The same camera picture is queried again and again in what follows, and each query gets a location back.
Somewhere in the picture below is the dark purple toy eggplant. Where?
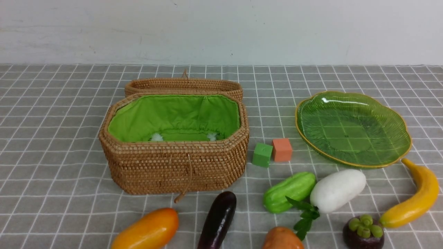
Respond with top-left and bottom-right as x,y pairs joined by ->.
197,191 -> 237,249

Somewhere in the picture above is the orange toy mango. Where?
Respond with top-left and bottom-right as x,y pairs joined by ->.
111,208 -> 179,249

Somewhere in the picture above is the yellow toy banana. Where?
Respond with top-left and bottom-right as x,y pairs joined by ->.
379,158 -> 439,228

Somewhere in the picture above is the woven rattan basket green lining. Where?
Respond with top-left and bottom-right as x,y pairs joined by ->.
99,92 -> 250,204

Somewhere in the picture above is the green foam cube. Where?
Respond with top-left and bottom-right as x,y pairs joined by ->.
252,143 -> 273,168

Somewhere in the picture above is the woven rattan basket lid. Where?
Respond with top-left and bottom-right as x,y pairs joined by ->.
124,71 -> 243,101

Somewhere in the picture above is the orange foam cube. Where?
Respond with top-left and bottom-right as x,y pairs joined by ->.
272,138 -> 293,162

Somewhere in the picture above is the green toy cucumber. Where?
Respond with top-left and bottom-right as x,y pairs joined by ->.
263,172 -> 317,214

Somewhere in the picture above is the white toy radish with leaves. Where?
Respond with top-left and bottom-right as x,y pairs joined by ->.
286,169 -> 367,241

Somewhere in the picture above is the orange toy fruit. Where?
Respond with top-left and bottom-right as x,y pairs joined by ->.
262,227 -> 304,249

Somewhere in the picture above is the green glass leaf plate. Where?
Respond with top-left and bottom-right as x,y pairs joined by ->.
295,91 -> 412,168

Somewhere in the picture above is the purple toy mangosteen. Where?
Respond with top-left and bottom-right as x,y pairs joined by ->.
342,214 -> 385,249

